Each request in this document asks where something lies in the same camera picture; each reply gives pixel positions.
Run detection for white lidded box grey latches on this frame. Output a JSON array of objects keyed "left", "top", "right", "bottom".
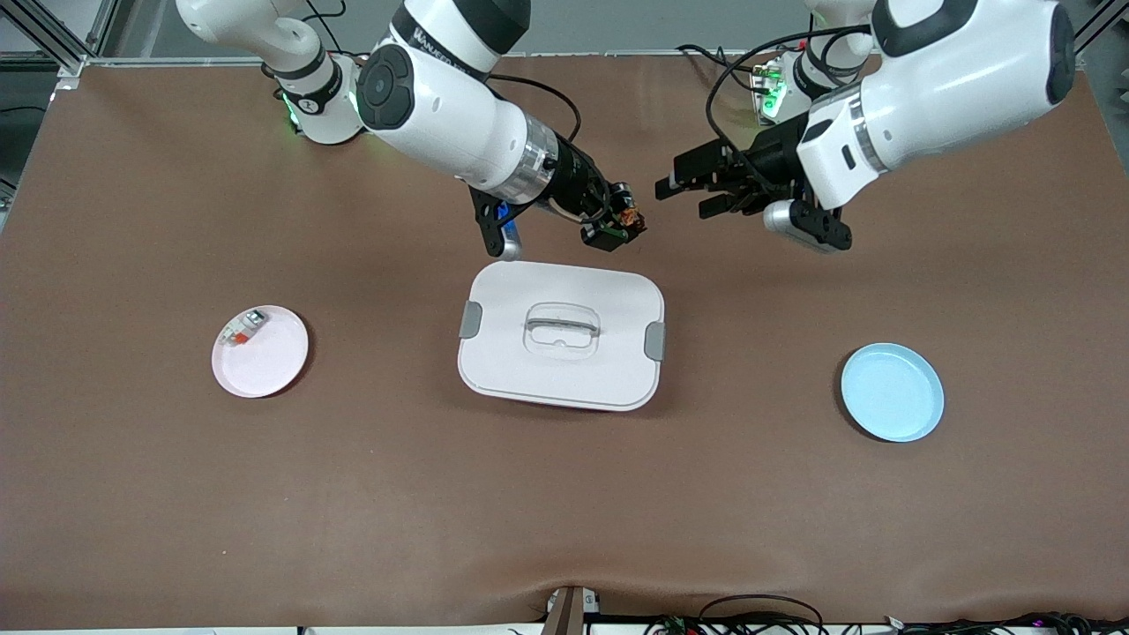
[{"left": 457, "top": 259, "right": 667, "bottom": 413}]

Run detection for light blue round plate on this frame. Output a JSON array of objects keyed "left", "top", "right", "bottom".
[{"left": 840, "top": 342, "right": 946, "bottom": 444}]

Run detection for pink round plate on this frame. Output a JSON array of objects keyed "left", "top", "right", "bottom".
[{"left": 210, "top": 305, "right": 311, "bottom": 400}]

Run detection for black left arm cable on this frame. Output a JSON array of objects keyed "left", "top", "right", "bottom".
[{"left": 706, "top": 26, "right": 874, "bottom": 168}]

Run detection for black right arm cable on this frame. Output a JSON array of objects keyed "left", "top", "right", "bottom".
[{"left": 490, "top": 75, "right": 583, "bottom": 142}]

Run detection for black cable at arm base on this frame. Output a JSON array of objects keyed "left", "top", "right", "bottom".
[
  {"left": 677, "top": 42, "right": 777, "bottom": 98},
  {"left": 304, "top": 0, "right": 385, "bottom": 63}
]

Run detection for silver table edge rail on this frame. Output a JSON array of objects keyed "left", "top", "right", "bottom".
[{"left": 84, "top": 49, "right": 817, "bottom": 68}]

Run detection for white switch with red lever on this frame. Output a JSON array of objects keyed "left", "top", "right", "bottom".
[{"left": 220, "top": 309, "right": 269, "bottom": 348}]

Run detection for black looped cable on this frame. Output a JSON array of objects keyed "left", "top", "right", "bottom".
[{"left": 697, "top": 594, "right": 826, "bottom": 635}]

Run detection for black cable bundle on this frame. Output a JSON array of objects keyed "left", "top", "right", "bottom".
[{"left": 882, "top": 611, "right": 1129, "bottom": 635}]

